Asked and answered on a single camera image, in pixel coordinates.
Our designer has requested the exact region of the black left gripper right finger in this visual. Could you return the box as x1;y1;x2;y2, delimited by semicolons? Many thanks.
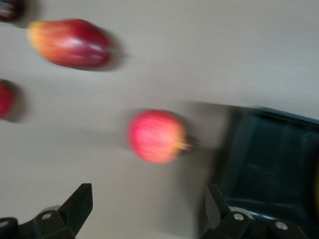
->
199;184;310;239

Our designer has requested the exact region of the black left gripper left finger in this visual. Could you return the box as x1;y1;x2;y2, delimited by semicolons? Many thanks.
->
0;183;94;239

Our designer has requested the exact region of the black rectangular plastic tray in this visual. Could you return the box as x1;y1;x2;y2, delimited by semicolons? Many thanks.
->
219;106;319;225

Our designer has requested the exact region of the red yellow apple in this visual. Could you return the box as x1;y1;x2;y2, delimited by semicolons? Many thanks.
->
0;81;16;120

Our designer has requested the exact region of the red pomegranate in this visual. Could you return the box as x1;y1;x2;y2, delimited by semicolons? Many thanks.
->
126;109;194;165

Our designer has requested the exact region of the red yellow mango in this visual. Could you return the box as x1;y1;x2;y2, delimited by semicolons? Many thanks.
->
25;18;119;71

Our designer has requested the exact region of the brown table mat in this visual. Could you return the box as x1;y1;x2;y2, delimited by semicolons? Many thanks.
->
0;0;319;239

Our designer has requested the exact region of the dark purple mangosteen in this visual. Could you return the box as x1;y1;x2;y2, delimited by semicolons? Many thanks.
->
0;0;25;23

